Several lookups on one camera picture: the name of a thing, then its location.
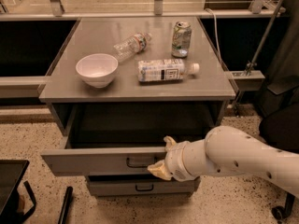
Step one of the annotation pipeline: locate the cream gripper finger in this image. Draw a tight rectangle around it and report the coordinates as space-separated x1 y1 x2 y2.
148 160 172 181
164 136 177 152

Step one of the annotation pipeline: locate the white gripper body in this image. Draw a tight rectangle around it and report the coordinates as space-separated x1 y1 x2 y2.
164 140 215 182

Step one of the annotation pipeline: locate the grey top drawer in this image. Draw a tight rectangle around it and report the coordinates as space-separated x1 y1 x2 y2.
40 103 225 177

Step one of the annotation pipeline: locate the grey drawer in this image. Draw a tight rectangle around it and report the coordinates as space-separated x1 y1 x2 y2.
40 103 225 177
87 175 200 197

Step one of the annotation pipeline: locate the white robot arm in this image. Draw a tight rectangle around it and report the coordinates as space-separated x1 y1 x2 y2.
148 126 299 197

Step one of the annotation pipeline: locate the grey bottom drawer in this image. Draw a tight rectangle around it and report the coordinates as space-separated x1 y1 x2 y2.
87 175 200 197

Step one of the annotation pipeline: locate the grey drawer cabinet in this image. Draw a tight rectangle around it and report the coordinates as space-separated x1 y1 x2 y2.
37 15 236 198

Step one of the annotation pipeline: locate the white labelled drink bottle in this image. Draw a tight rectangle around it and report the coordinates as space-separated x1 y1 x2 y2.
137 59 200 82

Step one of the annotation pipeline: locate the black office chair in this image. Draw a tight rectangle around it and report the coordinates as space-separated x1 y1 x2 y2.
258 75 299 224

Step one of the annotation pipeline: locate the white bowl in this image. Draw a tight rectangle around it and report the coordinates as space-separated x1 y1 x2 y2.
76 53 119 88

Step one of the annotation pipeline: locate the metal clamp stand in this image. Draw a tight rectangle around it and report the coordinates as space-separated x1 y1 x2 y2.
227 0 284 83

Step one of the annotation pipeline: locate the clear crushed water bottle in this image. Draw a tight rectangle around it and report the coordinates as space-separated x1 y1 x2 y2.
114 33 152 63

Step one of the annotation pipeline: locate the green soda can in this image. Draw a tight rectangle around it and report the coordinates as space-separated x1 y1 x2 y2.
172 21 192 58

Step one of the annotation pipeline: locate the black bar on floor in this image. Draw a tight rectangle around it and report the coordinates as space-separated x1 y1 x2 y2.
58 186 73 224

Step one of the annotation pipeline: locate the black side table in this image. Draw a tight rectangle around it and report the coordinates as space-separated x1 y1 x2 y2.
0 160 36 224

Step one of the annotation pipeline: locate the white cable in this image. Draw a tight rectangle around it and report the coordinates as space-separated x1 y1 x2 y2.
204 7 223 65

